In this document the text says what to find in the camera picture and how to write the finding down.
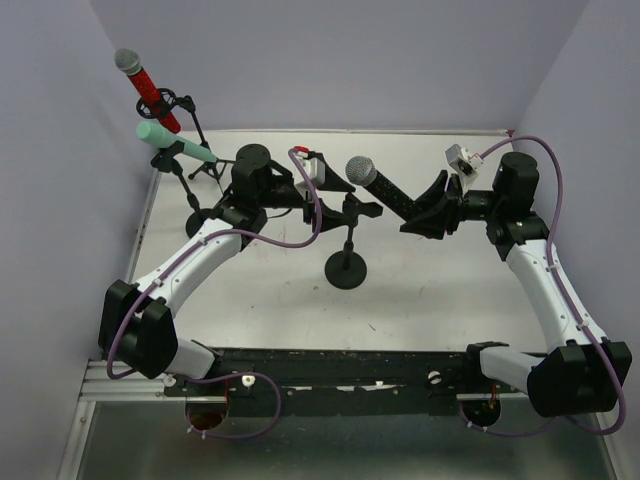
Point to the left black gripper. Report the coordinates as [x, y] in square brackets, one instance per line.
[310, 203]

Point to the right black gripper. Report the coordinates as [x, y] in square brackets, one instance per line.
[452, 204]

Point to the black glitter microphone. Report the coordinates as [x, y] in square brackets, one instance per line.
[361, 171]

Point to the black round-base clip stand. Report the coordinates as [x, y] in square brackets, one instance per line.
[165, 162]

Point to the teal toy microphone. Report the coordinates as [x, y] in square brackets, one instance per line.
[158, 136]

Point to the black tripod shock-mount stand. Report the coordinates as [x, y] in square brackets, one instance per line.
[186, 103]

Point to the red microphone silver head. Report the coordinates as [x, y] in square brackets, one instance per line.
[153, 102]

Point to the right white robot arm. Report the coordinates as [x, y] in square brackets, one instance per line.
[575, 376]

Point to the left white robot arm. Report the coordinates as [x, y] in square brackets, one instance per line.
[137, 331]

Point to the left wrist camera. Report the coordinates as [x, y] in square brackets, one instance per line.
[313, 167]

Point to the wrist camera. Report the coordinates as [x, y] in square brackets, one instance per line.
[313, 167]
[465, 164]

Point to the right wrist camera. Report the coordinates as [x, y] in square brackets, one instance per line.
[465, 164]

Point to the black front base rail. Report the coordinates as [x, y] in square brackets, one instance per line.
[330, 383]

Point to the aluminium extrusion frame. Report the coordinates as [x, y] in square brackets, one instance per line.
[96, 387]

